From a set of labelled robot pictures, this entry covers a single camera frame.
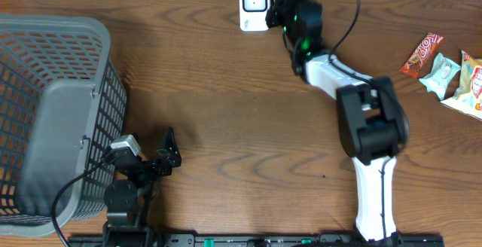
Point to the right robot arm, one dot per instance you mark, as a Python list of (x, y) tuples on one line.
[(372, 126)]

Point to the yellow red noodle packet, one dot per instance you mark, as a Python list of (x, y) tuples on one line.
[(467, 98)]

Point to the grey plastic shopping basket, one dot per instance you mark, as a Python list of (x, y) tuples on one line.
[(62, 104)]

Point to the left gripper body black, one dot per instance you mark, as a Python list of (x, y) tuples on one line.
[(152, 169)]

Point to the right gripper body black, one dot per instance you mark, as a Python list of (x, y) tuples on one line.
[(275, 18)]

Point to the white barcode scanner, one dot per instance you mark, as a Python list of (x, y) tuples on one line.
[(252, 15)]

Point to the mint white snack packet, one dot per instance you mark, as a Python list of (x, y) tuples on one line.
[(438, 79)]

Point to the red Top chocolate bar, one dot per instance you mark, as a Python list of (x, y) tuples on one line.
[(421, 54)]

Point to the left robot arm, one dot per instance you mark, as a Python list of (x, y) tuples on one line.
[(128, 200)]

